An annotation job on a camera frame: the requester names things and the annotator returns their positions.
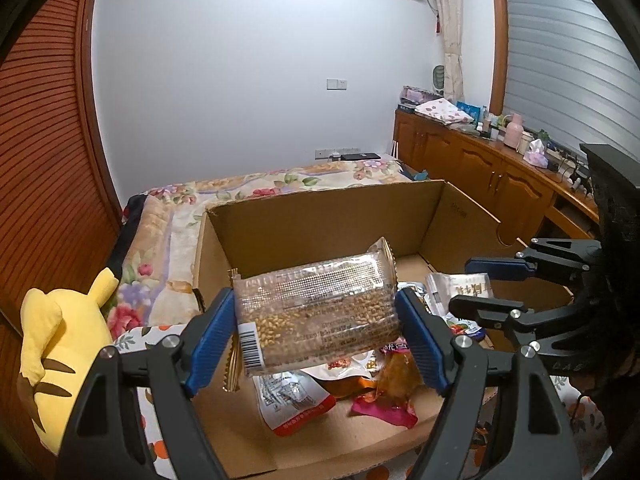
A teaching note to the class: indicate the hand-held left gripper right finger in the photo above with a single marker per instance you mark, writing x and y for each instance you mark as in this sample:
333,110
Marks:
420,345

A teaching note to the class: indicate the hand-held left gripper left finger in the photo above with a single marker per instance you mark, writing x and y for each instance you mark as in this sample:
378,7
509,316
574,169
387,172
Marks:
210,345

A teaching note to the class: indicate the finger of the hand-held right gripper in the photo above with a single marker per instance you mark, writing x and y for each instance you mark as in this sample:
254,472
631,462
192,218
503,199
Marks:
480,307
495,267

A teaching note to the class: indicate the clear grain snack packet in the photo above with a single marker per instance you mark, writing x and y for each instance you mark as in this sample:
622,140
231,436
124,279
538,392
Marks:
320,310

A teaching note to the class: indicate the brown cardboard box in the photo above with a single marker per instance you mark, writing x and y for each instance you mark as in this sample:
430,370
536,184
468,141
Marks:
325,230

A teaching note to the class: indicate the white brown-print snack packet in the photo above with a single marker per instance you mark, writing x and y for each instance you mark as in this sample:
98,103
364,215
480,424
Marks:
462,290

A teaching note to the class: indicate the colourful small snack packet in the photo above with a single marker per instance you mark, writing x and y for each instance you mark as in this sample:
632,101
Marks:
462,326

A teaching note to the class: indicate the magenta-edged snack packet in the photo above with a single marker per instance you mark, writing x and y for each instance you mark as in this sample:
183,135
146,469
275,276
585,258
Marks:
395,385

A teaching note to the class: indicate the silver snack packet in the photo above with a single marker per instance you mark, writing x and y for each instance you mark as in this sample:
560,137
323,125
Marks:
417,292

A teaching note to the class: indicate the white orange-print cloth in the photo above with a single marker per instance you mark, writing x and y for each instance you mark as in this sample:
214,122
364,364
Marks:
145,335

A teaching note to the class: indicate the orange and white snack packet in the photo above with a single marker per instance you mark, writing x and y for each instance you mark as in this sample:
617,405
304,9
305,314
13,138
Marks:
350,385

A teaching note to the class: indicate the wooden cabinet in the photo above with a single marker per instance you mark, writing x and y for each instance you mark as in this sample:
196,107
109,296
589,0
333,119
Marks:
475,170

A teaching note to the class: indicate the white red-edged snack packet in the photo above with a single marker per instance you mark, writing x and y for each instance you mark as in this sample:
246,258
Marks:
292,405

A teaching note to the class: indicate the pink tissue pack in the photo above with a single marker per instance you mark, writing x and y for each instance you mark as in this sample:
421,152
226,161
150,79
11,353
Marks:
536,155

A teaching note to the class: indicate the blue plastic object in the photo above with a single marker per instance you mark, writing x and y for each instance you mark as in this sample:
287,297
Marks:
417,176

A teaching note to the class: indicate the white cup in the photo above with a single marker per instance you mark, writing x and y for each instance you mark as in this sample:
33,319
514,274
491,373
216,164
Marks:
526,143

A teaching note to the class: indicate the pink bottle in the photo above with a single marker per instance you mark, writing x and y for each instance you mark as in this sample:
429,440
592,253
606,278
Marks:
514,132

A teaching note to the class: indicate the dark cloth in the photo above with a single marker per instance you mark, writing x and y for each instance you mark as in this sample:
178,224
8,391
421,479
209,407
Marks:
127,230

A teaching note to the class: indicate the yellow plush toy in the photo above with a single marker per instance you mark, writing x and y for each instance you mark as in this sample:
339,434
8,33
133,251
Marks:
50,350

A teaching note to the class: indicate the floral blanket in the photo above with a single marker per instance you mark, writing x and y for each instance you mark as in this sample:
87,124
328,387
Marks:
250,190

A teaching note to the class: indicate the blue packet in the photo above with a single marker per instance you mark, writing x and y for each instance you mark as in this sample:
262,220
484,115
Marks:
467,108

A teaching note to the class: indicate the folded floral cloth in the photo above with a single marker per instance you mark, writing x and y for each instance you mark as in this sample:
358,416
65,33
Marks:
442,111

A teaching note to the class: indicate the flat black device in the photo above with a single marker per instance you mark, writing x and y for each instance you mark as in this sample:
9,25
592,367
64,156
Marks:
360,156

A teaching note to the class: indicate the purple storage box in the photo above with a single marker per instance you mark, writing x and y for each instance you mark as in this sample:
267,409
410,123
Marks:
414,96

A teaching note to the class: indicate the white round fan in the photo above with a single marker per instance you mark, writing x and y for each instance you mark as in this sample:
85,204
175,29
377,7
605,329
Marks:
438,77

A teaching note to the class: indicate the grey window blind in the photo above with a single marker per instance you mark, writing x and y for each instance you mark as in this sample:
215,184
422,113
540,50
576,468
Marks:
560,60

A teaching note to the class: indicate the wooden louvred wardrobe door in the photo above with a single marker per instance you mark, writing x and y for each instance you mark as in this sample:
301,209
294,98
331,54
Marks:
45,160

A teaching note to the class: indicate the red hanging tassel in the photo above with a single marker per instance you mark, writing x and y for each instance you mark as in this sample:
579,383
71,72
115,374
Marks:
439,22

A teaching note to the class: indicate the beige curtain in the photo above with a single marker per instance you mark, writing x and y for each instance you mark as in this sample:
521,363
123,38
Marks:
450,10

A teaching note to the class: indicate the white wall outlet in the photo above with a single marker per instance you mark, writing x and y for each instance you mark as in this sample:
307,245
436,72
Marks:
322,152

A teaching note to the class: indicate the wooden window frame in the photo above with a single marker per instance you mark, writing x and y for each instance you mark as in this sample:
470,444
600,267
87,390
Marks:
498,35

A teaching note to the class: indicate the white wall switch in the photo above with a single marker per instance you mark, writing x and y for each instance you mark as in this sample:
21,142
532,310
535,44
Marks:
336,84

